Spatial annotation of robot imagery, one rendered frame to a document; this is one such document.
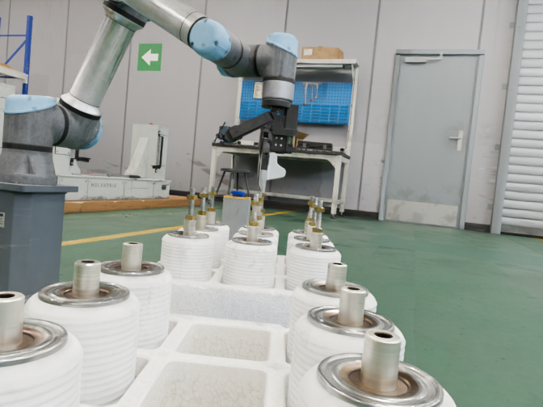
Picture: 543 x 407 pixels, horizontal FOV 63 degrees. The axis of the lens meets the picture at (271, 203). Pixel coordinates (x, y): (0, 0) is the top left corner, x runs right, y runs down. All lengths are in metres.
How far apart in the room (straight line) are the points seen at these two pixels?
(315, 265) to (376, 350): 0.51
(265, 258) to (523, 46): 5.41
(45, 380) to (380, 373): 0.19
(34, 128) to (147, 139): 3.35
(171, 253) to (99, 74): 0.68
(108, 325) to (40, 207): 0.89
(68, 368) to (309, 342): 0.18
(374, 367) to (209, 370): 0.23
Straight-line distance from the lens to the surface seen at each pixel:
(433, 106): 5.86
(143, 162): 4.54
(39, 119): 1.29
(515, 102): 5.86
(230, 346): 0.60
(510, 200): 5.81
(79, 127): 1.37
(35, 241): 1.27
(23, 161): 1.28
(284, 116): 1.06
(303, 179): 5.94
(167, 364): 0.48
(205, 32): 0.98
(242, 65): 1.07
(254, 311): 0.78
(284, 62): 1.06
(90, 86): 1.36
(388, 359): 0.29
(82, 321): 0.40
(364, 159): 5.82
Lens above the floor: 0.37
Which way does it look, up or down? 3 degrees down
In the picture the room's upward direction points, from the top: 5 degrees clockwise
